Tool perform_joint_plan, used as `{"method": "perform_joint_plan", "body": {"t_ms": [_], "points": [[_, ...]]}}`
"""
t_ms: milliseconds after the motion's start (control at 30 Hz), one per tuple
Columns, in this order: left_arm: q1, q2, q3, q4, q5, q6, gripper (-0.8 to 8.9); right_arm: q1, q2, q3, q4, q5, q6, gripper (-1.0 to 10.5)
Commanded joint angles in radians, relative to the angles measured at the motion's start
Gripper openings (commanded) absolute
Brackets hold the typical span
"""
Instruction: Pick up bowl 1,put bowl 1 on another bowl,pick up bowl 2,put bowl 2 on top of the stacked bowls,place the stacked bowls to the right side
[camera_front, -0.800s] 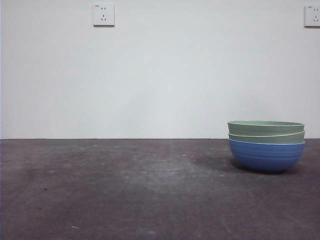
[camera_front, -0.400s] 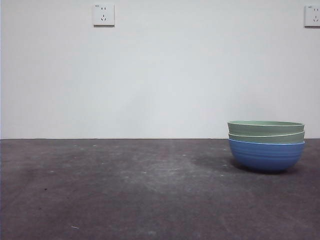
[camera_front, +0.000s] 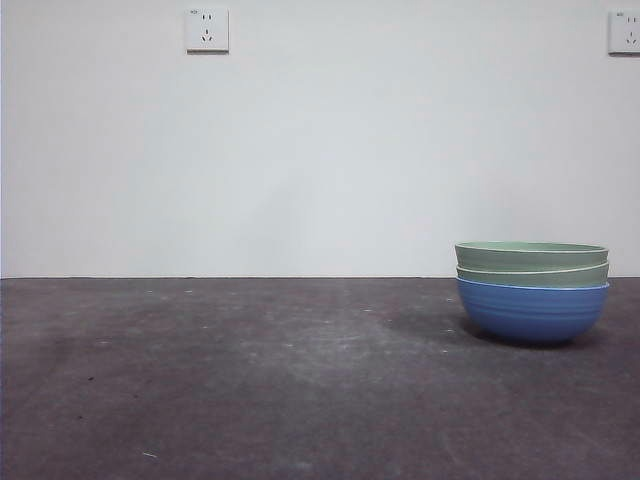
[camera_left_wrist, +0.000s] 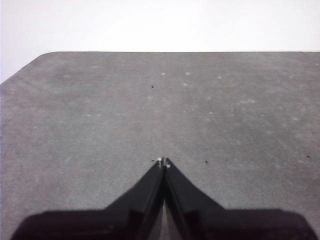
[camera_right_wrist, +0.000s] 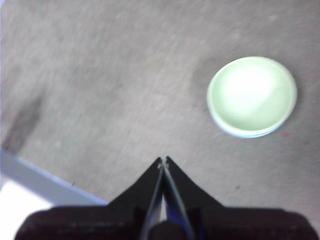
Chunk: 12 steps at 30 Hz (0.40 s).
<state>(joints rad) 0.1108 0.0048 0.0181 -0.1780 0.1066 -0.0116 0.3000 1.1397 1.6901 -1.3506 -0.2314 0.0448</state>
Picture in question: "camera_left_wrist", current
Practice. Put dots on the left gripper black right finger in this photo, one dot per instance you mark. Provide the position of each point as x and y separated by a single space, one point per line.
225 225

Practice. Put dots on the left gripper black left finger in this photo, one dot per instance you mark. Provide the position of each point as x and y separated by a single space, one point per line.
100 225

